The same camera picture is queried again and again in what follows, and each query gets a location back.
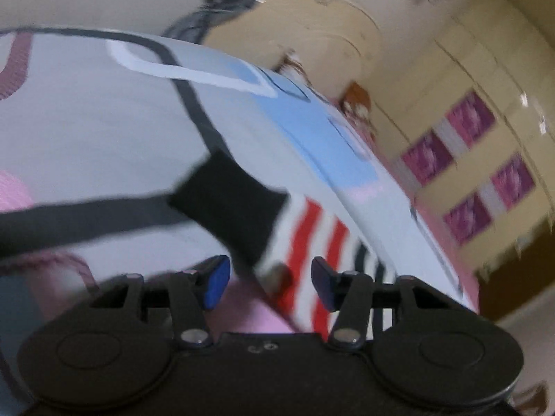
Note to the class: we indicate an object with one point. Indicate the cream yellow wardrobe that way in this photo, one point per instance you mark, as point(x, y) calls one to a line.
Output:
point(498, 78)

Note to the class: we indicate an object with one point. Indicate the white brown patterned pillow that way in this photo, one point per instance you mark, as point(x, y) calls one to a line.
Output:
point(292, 67)

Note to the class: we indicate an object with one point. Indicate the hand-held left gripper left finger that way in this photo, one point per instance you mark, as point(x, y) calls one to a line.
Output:
point(217, 281)

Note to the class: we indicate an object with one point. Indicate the purple wall poster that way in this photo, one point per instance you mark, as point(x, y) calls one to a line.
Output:
point(470, 117)
point(511, 180)
point(427, 158)
point(468, 219)

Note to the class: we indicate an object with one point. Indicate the orange brown patterned pillow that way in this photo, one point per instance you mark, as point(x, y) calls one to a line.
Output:
point(355, 99)

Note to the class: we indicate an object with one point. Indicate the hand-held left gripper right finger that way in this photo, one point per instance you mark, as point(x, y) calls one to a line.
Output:
point(323, 284)

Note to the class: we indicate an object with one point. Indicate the cream curved headboard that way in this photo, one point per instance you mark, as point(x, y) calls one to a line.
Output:
point(312, 26)

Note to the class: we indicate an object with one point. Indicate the red black striped garment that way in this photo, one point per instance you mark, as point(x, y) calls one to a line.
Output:
point(303, 242)

